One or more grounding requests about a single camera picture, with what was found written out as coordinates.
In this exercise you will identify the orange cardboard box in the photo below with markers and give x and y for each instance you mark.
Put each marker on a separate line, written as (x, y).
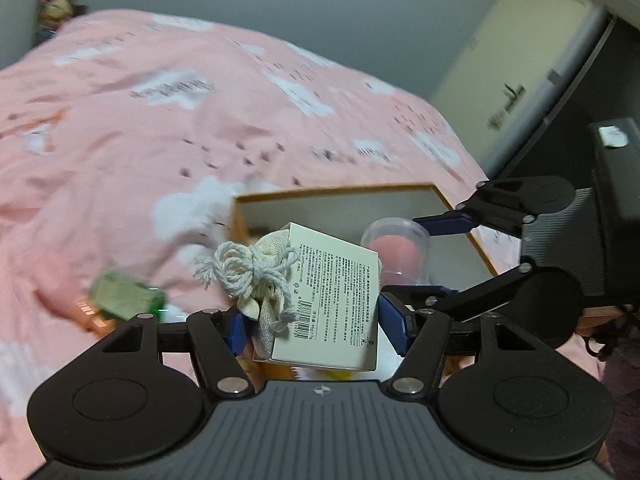
(325, 210)

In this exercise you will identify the pink pump bottle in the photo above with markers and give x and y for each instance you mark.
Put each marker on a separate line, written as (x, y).
(92, 315)

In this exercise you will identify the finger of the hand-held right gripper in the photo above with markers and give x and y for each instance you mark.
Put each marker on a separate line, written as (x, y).
(430, 291)
(445, 224)

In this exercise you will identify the dark wardrobe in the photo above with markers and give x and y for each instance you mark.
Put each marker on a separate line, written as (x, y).
(590, 90)

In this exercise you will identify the clear case with pink sponge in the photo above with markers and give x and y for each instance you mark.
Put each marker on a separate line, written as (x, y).
(400, 250)

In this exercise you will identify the clear tube of plush toys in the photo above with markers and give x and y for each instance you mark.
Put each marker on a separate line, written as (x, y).
(57, 0)

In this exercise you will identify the green spray bottle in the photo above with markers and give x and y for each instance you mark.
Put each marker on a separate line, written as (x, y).
(125, 295)

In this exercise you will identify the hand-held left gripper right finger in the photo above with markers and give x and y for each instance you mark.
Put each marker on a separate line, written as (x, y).
(395, 324)

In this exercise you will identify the white printed carton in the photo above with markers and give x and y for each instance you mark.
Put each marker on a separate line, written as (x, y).
(330, 300)

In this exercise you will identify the small hanging pouch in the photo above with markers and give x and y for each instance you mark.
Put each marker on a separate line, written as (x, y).
(497, 119)

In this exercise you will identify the pink printed blanket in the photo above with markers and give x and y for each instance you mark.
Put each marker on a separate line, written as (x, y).
(125, 135)

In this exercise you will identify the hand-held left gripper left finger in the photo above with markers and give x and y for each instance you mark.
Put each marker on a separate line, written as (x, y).
(234, 335)

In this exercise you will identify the cream door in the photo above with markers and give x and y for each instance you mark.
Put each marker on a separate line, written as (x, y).
(510, 35)

